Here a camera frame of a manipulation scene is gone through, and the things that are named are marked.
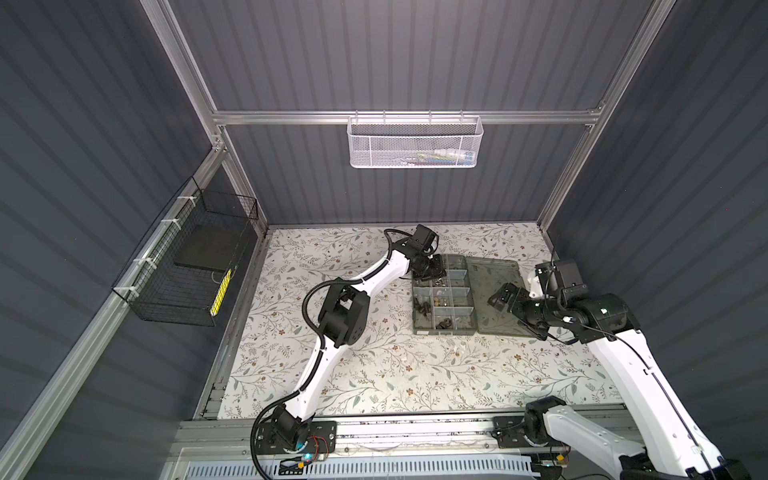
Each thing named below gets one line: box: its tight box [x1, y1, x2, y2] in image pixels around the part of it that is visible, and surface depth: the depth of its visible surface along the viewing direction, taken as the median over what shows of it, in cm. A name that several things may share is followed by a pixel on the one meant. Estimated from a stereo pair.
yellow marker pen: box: [210, 268, 232, 317], surface depth 69 cm
